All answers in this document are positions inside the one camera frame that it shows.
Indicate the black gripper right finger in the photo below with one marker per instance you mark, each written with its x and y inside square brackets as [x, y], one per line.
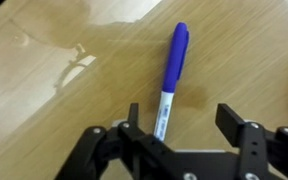
[250, 140]

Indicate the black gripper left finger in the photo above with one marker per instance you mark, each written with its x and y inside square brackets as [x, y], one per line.
[124, 146]

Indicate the white marker with purple cap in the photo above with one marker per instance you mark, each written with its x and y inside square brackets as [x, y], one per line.
[172, 76]

